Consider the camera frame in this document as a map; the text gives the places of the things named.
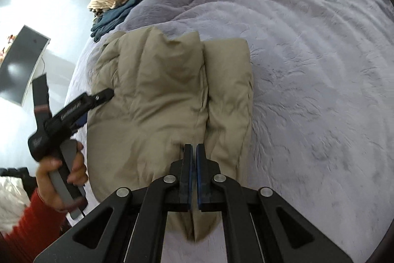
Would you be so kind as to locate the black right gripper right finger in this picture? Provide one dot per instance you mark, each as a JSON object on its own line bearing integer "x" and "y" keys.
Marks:
{"x": 259, "y": 225}

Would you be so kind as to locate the beige puffer jacket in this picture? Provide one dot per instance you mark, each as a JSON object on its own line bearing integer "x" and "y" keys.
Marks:
{"x": 167, "y": 93}

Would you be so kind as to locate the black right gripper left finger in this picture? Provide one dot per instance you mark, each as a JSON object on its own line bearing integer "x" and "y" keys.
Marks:
{"x": 128, "y": 226}

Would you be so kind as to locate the red sleeved left forearm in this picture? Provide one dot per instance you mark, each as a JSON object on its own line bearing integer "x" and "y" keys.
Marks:
{"x": 38, "y": 228}

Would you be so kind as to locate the person's left hand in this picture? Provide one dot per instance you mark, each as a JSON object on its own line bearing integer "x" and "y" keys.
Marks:
{"x": 77, "y": 177}

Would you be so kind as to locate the flat screen monitor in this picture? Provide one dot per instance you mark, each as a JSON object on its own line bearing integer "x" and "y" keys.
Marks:
{"x": 20, "y": 63}

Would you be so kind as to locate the lavender plush bed blanket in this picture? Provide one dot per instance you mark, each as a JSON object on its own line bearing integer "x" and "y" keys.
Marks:
{"x": 322, "y": 133}

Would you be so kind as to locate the dark teal garment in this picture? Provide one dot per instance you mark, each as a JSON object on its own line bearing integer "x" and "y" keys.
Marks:
{"x": 110, "y": 19}

